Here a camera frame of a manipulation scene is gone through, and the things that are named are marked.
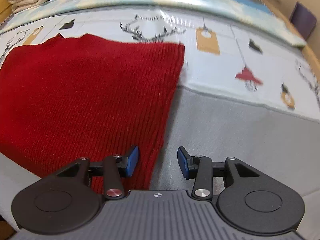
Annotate red knit sweater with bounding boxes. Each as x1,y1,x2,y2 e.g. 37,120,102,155
1,34,185,190

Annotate light blue patterned blanket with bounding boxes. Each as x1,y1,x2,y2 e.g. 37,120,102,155
1,0,306,47

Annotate grey deer print bedsheet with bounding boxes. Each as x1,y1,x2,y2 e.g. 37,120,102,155
1,7,319,239

